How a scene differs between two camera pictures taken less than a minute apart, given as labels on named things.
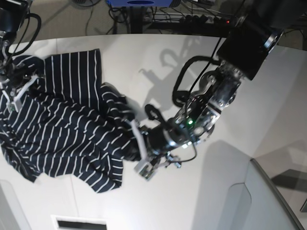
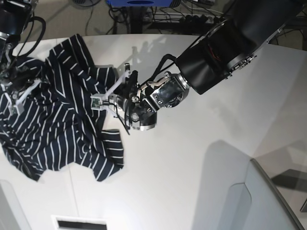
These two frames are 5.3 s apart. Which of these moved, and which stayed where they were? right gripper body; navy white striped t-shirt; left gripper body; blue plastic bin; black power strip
Moved: right gripper body; navy white striped t-shirt
Stayed: blue plastic bin; left gripper body; black power strip
